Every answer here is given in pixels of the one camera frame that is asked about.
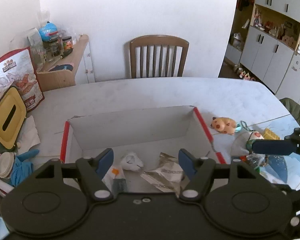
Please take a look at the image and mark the clear bag with orange item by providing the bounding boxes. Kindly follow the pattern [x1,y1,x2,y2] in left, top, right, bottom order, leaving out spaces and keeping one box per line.
[102,165,128,197]

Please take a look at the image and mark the green patterned pouch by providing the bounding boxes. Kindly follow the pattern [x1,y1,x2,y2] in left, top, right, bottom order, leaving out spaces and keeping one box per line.
[230,131,267,170]

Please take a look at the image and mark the silver foil packet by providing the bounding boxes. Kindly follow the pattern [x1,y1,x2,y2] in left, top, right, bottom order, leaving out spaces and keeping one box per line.
[140,152,185,197]

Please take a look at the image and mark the small white round object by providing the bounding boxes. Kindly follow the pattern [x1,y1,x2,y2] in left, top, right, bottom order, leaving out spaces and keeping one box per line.
[120,152,144,172]

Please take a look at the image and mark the yellow spotted plush toy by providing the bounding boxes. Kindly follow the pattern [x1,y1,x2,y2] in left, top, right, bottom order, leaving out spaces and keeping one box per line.
[211,117,237,135]

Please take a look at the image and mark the green upholstered chair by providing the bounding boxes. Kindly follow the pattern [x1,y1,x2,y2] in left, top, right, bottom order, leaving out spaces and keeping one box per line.
[280,98,300,126]

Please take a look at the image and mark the red and white cardboard box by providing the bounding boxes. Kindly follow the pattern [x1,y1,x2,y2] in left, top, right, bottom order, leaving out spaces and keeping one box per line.
[59,105,227,165]

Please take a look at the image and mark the blue rubber glove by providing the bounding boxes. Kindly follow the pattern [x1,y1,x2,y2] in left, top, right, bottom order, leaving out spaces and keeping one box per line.
[11,149,39,187]

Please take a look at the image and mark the white crumpled tissue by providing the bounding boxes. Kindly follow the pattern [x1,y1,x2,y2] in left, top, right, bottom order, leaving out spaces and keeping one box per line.
[17,115,40,153]

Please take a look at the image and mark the yellow lid tissue box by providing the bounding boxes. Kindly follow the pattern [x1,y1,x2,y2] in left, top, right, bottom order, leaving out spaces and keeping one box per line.
[0,86,27,153]

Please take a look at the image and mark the wooden side cabinet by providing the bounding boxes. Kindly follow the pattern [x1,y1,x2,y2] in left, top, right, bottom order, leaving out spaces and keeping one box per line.
[37,34,95,92]

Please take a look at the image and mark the white kitchen cabinets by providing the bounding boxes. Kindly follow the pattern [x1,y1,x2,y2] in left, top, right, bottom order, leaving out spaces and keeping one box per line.
[225,0,300,103]

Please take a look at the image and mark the red pet food bag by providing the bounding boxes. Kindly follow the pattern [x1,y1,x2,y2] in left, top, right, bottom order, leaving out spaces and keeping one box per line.
[0,47,44,112]

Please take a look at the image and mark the orange label jar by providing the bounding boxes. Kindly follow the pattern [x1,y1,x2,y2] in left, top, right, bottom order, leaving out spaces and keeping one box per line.
[62,36,73,51]

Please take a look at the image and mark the brown wooden chair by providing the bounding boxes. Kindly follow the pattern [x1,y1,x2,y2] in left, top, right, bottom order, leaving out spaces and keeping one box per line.
[129,35,190,79]

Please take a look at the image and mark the black handle screwdriver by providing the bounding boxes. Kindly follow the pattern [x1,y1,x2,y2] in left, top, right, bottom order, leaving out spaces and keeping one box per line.
[56,48,73,61]

